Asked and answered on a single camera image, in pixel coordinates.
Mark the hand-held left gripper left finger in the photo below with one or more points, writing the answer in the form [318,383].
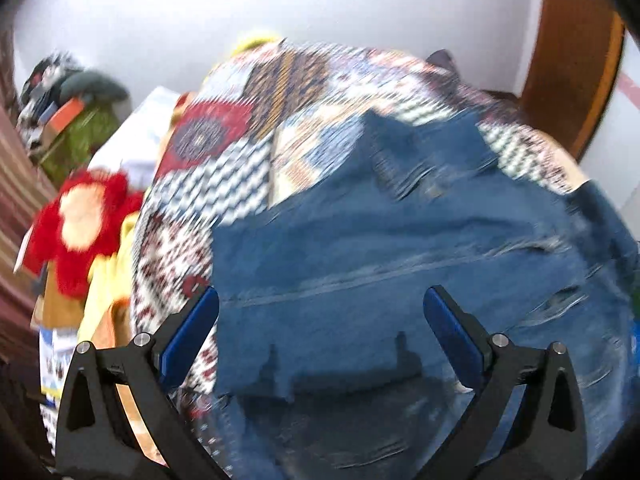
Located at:
[192,332]

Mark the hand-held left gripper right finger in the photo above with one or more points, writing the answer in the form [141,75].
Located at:
[452,330]

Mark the blue denim jeans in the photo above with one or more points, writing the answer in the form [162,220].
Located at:
[350,270]

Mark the yellow fleece blanket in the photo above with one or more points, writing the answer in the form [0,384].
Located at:
[107,280]

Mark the printed papers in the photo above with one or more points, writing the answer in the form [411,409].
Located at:
[52,360]

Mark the red plush toy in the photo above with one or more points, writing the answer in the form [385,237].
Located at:
[80,240]

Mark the patchwork printed blanket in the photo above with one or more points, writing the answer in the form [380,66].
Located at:
[225,170]

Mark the white cloth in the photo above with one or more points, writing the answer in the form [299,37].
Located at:
[145,130]

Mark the striped red curtain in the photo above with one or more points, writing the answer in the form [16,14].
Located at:
[15,200]

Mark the green cloth covered table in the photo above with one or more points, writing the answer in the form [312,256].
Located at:
[75,140]

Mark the orange box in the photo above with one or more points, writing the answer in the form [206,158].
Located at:
[67,112]

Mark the grey bag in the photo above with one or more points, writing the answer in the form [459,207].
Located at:
[442,60]

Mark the pile of clutter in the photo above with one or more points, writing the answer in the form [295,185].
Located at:
[50,80]

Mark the yellow cushion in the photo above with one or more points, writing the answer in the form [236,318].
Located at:
[255,40]

